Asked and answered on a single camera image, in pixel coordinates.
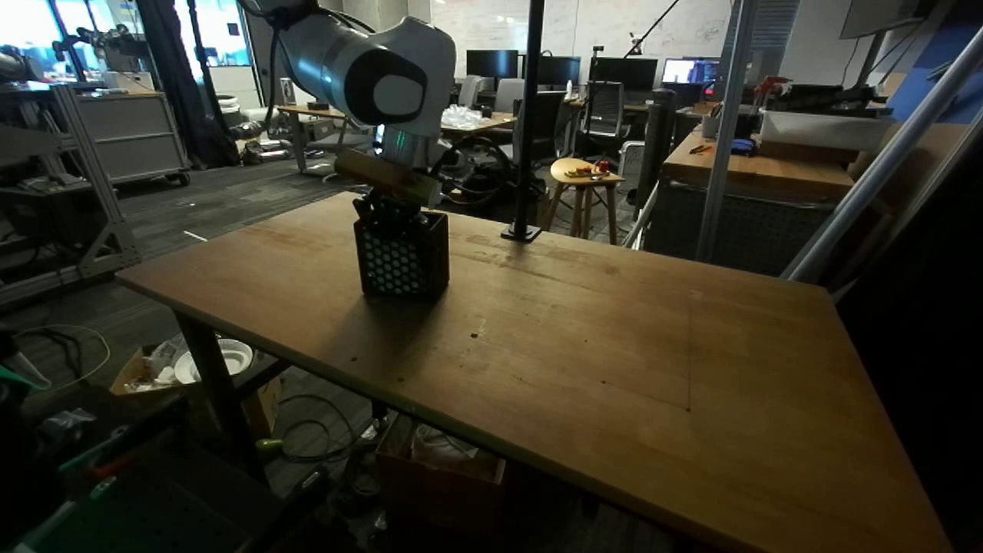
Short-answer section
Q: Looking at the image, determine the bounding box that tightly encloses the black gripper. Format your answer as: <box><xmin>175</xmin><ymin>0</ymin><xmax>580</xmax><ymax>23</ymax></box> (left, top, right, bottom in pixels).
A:
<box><xmin>350</xmin><ymin>188</ymin><xmax>427</xmax><ymax>237</ymax></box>

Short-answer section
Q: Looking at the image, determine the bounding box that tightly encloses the black mesh box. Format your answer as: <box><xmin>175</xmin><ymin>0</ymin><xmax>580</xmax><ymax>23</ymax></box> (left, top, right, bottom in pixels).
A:
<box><xmin>350</xmin><ymin>205</ymin><xmax>455</xmax><ymax>303</ymax></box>

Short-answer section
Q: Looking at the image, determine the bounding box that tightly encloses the brown cardboard box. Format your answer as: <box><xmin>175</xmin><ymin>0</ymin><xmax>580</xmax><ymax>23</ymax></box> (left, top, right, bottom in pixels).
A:
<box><xmin>367</xmin><ymin>410</ymin><xmax>512</xmax><ymax>532</ymax></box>

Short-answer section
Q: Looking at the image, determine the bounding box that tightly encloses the round wooden stool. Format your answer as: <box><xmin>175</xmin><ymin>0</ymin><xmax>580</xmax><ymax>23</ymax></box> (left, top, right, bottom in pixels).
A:
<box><xmin>544</xmin><ymin>152</ymin><xmax>627</xmax><ymax>244</ymax></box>

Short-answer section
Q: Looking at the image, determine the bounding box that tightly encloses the white round bowl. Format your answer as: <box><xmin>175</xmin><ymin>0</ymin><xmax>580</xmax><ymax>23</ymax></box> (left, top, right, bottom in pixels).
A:
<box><xmin>169</xmin><ymin>331</ymin><xmax>257</xmax><ymax>390</ymax></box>

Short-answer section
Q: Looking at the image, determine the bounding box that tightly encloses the grey office chair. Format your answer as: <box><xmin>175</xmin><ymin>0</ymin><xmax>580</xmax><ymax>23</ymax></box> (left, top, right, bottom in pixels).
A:
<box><xmin>580</xmin><ymin>77</ymin><xmax>630</xmax><ymax>145</ymax></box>

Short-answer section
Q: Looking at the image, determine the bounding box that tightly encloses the black metal table leg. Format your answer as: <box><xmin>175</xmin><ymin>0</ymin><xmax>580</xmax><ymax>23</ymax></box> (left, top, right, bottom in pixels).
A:
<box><xmin>169</xmin><ymin>306</ymin><xmax>269</xmax><ymax>482</ymax></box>

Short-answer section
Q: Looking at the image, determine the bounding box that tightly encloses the grey drawer cabinet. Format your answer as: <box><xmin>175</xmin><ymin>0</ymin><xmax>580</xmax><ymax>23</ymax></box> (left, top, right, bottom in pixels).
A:
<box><xmin>72</xmin><ymin>89</ymin><xmax>194</xmax><ymax>190</ymax></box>

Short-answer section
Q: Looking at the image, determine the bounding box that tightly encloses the flat cardboard piece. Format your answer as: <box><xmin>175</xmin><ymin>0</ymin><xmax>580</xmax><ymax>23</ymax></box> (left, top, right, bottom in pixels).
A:
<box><xmin>104</xmin><ymin>341</ymin><xmax>210</xmax><ymax>401</ymax></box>

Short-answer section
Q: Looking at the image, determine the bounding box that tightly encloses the grey metal shelving rack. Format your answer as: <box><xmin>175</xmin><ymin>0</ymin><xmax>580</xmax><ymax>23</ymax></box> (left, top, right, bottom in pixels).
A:
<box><xmin>0</xmin><ymin>77</ymin><xmax>143</xmax><ymax>310</ymax></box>

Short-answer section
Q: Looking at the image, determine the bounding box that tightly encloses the lit computer monitor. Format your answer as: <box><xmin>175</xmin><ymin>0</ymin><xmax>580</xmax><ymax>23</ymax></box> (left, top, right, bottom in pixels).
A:
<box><xmin>656</xmin><ymin>55</ymin><xmax>724</xmax><ymax>91</ymax></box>

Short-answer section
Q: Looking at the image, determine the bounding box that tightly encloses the wooden top workbench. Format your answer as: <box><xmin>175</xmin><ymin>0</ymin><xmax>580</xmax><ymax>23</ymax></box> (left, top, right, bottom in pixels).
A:
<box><xmin>641</xmin><ymin>125</ymin><xmax>864</xmax><ymax>278</ymax></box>

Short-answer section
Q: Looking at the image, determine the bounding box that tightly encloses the white rectangular bin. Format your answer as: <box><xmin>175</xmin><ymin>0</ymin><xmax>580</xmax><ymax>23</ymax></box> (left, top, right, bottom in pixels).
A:
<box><xmin>754</xmin><ymin>101</ymin><xmax>895</xmax><ymax>152</ymax></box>

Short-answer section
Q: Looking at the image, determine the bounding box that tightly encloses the diagonal silver metal pole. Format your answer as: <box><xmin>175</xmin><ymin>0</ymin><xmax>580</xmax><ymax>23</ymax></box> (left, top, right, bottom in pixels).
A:
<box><xmin>781</xmin><ymin>23</ymin><xmax>983</xmax><ymax>286</ymax></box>

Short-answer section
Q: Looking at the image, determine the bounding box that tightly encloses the tan wrist camera bar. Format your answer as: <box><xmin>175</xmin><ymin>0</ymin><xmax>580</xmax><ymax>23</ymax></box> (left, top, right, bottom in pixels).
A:
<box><xmin>332</xmin><ymin>146</ymin><xmax>441</xmax><ymax>207</ymax></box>

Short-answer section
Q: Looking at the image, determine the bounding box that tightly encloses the black coiled floor cable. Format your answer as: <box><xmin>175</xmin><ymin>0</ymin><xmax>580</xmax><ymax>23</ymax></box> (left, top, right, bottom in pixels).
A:
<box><xmin>267</xmin><ymin>390</ymin><xmax>364</xmax><ymax>467</ymax></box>

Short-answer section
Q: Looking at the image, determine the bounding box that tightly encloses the yellow coiled floor cable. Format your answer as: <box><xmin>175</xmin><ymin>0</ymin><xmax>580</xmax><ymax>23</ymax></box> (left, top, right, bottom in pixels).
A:
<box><xmin>9</xmin><ymin>318</ymin><xmax>115</xmax><ymax>397</ymax></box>

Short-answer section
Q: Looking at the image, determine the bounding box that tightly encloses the vertical silver metal post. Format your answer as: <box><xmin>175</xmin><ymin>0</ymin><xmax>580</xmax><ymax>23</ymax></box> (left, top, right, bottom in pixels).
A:
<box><xmin>691</xmin><ymin>0</ymin><xmax>757</xmax><ymax>260</ymax></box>

